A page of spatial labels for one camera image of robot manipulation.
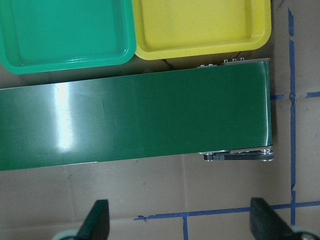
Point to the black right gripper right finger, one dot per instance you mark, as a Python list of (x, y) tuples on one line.
[(266, 224)]

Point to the yellow plastic tray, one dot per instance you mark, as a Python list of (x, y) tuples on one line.
[(168, 29)]

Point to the green plastic tray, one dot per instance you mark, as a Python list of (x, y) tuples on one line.
[(39, 36)]

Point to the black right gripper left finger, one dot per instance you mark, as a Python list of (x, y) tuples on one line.
[(96, 225)]

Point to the green conveyor belt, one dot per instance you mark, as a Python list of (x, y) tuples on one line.
[(221, 112)]

